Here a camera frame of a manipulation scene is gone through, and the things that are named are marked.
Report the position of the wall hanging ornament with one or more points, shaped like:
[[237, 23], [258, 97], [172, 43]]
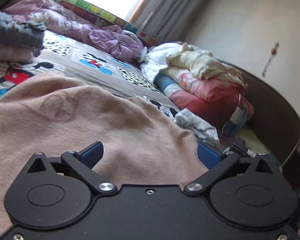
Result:
[[273, 53]]

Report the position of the cream yellow blanket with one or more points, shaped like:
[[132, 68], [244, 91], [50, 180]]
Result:
[[203, 65]]

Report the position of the black white striped garment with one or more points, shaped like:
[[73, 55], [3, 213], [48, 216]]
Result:
[[239, 147]]

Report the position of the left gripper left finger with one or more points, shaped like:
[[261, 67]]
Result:
[[79, 165]]

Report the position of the colourful alphabet play mat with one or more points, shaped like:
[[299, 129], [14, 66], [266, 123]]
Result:
[[103, 18]]

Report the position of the pink red folded quilt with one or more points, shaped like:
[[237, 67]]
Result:
[[221, 103]]

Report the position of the purple crumpled duvet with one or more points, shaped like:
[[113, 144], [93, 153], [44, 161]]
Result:
[[119, 43]]

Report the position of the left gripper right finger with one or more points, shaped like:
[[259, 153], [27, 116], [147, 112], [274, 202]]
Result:
[[219, 166]]

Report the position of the folded denim garment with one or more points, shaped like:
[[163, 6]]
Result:
[[20, 34]]

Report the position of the white quilted duvet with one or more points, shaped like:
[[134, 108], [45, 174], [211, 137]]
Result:
[[159, 58]]

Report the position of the beige pink sweater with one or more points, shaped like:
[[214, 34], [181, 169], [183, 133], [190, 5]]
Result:
[[53, 114]]

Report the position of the grey curtain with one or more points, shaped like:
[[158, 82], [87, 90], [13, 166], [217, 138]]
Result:
[[165, 20]]

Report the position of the dark wooden headboard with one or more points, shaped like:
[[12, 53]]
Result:
[[276, 124]]

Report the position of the white folded clothes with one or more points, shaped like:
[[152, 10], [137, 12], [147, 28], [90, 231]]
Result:
[[202, 129]]

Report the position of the Mickey Mouse bed blanket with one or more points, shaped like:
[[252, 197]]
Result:
[[74, 59]]

